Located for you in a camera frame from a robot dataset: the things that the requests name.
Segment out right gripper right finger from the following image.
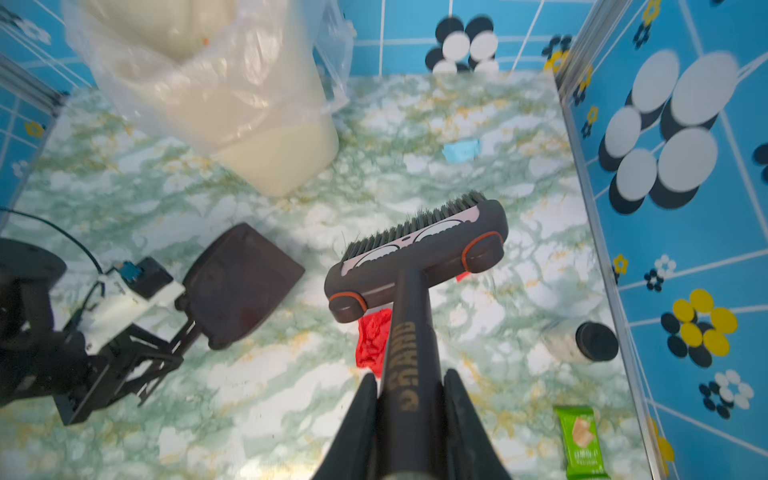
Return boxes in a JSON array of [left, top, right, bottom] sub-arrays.
[[444, 369, 511, 480]]

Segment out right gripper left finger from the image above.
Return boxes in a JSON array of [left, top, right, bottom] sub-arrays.
[[313, 373, 378, 480]]

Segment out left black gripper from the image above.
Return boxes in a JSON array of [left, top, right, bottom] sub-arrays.
[[54, 319, 201, 426]]

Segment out black dustpan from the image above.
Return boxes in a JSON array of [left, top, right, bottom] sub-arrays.
[[175, 223, 305, 350]]

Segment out black pink hand brush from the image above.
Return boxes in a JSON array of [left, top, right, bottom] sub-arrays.
[[325, 191, 508, 479]]

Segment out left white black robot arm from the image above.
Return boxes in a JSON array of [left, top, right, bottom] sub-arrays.
[[1, 238, 201, 425]]

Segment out red crumpled paper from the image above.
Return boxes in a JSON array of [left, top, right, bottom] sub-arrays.
[[355, 309, 392, 379]]

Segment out green packet right edge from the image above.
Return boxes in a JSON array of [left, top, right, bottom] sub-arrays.
[[554, 406, 610, 480]]

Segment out white bottle black cap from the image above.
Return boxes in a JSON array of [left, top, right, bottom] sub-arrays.
[[541, 319, 619, 364]]

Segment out blue paper scrap right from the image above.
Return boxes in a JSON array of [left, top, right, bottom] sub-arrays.
[[442, 139, 481, 164]]

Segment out beige trash bin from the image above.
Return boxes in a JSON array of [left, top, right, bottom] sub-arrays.
[[77, 0, 341, 199]]

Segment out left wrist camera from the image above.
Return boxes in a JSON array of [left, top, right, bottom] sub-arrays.
[[75, 257, 185, 356]]

